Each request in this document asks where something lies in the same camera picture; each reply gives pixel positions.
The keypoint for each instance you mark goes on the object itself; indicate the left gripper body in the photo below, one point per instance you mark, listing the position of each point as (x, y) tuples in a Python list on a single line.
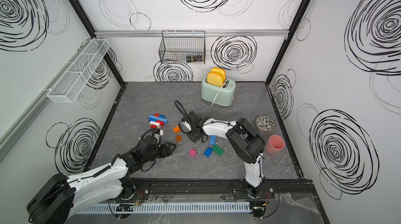
[(153, 156)]

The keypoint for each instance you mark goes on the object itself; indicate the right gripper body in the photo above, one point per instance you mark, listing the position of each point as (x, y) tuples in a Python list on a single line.
[(192, 135)]

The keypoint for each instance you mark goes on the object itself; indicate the orange rectangular brick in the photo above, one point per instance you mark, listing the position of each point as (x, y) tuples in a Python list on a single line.
[(176, 129)]

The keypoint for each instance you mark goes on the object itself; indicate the light blue long brick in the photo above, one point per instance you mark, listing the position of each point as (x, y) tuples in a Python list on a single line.
[(156, 118)]

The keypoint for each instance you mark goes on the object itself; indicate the pink square brick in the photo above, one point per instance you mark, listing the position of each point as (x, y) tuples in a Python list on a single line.
[(193, 152)]

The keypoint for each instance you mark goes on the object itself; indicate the white rectangular brick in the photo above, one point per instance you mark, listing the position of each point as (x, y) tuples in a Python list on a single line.
[(155, 123)]

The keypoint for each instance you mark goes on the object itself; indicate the blue square brick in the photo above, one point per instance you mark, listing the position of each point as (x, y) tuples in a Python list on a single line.
[(208, 152)]

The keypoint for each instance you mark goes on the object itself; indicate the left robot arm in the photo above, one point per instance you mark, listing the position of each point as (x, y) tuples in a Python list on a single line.
[(64, 196)]

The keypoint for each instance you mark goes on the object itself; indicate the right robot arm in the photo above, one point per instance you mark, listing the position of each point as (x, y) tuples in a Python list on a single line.
[(243, 137)]

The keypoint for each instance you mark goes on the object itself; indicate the brown square brick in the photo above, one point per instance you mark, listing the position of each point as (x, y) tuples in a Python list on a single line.
[(178, 138)]

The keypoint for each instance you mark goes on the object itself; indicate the light blue vertical brick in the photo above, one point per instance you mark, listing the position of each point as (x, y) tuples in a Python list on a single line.
[(212, 140)]

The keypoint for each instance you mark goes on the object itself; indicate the mint green toaster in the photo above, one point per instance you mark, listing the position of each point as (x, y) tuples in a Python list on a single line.
[(222, 96)]

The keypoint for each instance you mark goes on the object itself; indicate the green flat brick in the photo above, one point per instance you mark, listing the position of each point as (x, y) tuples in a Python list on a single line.
[(219, 151)]

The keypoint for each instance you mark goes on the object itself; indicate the yellow toast slice front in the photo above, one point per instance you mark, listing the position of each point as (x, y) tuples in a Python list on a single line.
[(215, 79)]

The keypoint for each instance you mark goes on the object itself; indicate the yellow toast slice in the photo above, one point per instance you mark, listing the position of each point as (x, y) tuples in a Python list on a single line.
[(219, 71), (215, 79)]

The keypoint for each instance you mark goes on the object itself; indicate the yellow toast slice back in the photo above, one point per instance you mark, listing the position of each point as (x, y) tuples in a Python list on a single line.
[(219, 71)]

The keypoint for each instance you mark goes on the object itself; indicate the dark object in basket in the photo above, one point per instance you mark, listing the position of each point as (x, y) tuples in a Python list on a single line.
[(195, 59)]

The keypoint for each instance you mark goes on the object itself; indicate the speckled plate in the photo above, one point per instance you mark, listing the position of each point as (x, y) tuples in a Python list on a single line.
[(265, 124)]

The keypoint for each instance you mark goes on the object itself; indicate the pink cup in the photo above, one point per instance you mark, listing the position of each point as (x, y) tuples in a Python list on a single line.
[(275, 144)]

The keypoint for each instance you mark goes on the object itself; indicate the white cable duct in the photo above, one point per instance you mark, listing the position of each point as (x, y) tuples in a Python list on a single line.
[(169, 208)]

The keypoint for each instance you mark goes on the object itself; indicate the black wire basket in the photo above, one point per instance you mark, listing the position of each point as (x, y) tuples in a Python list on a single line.
[(177, 45)]

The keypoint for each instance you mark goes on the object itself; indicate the white wire shelf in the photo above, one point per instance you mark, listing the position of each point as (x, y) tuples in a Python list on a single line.
[(88, 69)]

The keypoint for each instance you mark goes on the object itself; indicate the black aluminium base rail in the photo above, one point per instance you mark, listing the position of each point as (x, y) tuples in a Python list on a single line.
[(233, 188)]

